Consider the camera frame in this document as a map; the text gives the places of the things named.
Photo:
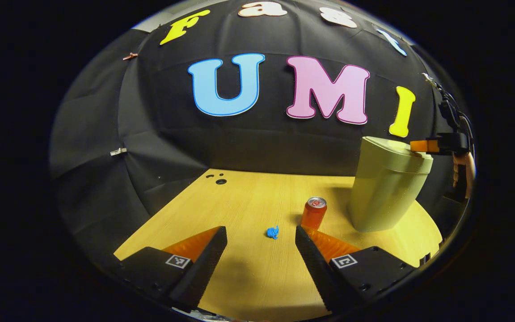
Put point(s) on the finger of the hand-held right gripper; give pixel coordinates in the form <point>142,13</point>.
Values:
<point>423,146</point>

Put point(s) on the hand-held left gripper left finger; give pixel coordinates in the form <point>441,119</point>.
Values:
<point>199,277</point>

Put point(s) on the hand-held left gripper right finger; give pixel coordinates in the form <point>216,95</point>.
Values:
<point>318,273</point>

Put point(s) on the red pop can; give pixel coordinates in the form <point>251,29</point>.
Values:
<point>313,217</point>

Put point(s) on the pale green desktop garbage bin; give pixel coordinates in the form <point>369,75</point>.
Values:
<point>382,188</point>

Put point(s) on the blue paper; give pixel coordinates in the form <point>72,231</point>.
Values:
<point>273,232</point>

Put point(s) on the wooden desktop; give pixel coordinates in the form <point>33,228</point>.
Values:
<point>257,201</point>

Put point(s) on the small silver clip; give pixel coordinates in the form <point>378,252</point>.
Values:
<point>118,151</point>

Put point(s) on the black backdrop cloth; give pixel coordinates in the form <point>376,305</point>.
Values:
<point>150,112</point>

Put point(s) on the small red clip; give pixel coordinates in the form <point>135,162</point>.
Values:
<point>130,56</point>

